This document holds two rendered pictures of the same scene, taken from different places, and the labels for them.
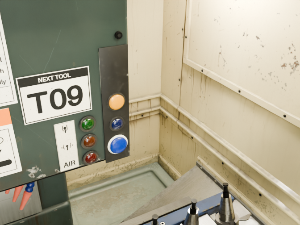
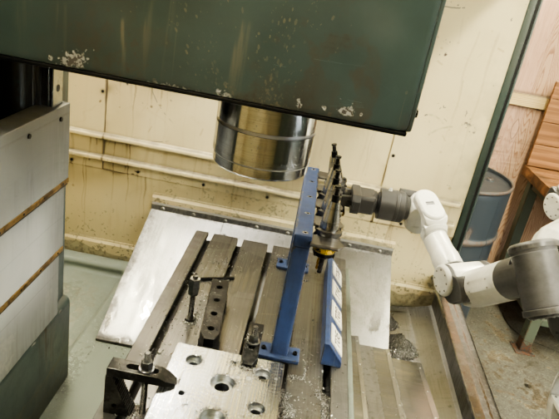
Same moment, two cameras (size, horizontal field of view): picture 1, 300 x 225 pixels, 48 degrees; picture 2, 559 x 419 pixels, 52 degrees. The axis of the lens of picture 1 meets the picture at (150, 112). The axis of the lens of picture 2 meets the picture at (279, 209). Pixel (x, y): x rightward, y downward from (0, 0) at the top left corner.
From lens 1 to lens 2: 117 cm
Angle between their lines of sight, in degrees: 53
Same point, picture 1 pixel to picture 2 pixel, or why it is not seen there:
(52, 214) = (58, 320)
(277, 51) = not seen: hidden behind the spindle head
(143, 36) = not seen: hidden behind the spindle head
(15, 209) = (38, 315)
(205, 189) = (187, 227)
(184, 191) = (163, 241)
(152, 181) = (67, 271)
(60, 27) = not seen: outside the picture
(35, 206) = (53, 305)
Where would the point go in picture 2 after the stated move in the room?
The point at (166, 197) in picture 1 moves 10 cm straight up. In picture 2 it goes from (144, 258) to (146, 232)
